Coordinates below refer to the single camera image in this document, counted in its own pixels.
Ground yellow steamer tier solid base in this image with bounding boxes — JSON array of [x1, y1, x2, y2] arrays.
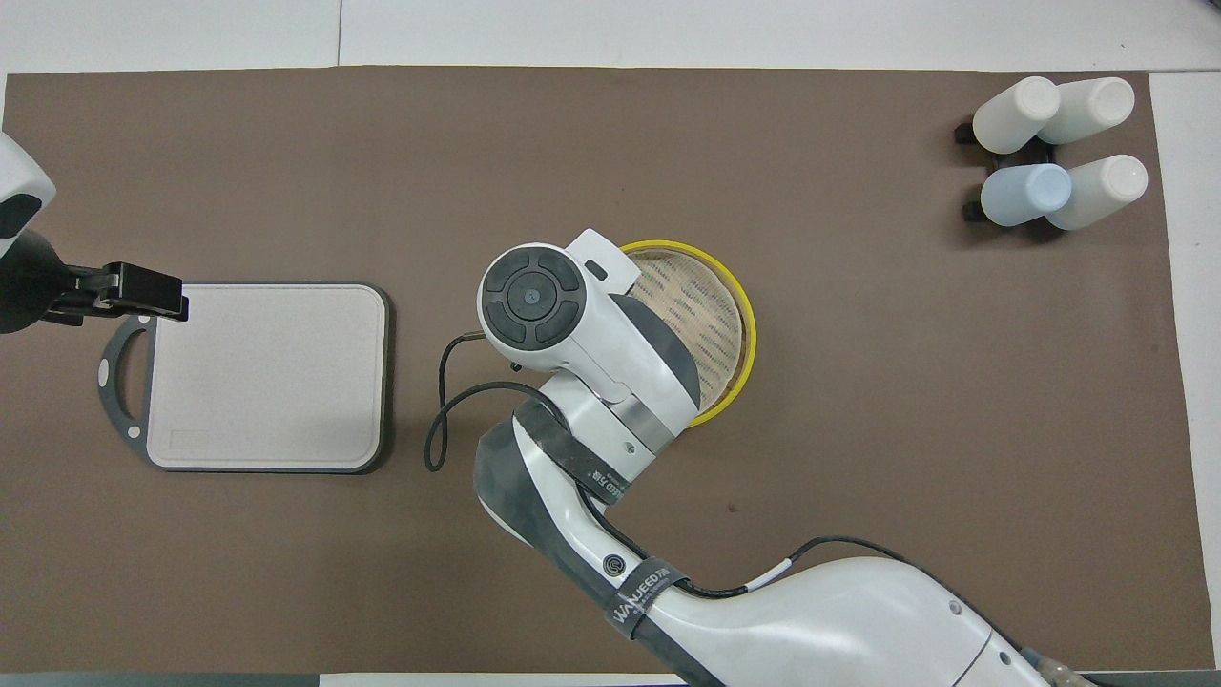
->
[[620, 240, 758, 428]]

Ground white plastic cup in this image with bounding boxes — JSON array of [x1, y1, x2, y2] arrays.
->
[[972, 76, 1062, 156], [1038, 77, 1136, 146], [1046, 155, 1149, 232]]

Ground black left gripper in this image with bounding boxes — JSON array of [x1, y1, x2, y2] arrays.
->
[[0, 229, 191, 335]]

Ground brown table mat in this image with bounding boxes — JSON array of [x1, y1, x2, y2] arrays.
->
[[0, 65, 1217, 674]]

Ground light blue plastic cup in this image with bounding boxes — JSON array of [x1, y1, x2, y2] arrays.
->
[[980, 163, 1073, 228]]

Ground black cup rack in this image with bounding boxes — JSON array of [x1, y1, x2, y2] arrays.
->
[[954, 114, 1060, 227]]

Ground grey cutting board black rim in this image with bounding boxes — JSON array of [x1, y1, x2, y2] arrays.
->
[[97, 281, 392, 475]]

